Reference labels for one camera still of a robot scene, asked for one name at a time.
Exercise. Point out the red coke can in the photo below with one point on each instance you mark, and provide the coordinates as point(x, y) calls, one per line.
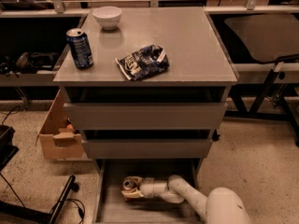
point(129, 184)

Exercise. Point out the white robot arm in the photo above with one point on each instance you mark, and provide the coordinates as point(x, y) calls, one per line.
point(220, 206)

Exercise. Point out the open grey bottom drawer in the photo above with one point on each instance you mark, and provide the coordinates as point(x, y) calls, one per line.
point(113, 209)

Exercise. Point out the blue chip bag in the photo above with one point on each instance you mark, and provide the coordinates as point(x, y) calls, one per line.
point(146, 62)

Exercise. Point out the cardboard box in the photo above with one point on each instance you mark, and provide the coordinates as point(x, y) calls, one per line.
point(57, 137)

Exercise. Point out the grey middle drawer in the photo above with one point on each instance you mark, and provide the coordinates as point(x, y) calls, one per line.
point(147, 149)

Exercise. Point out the grey drawer cabinet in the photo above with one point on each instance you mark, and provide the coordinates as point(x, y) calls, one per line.
point(157, 87)

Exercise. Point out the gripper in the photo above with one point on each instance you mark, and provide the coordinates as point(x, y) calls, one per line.
point(148, 186)

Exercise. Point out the blue soda can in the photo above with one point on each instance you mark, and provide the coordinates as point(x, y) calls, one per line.
point(80, 48)

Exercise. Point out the grey top drawer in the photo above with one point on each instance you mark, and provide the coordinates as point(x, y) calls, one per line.
point(146, 116)

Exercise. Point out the white ceramic bowl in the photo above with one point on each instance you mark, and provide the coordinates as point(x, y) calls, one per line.
point(107, 17)

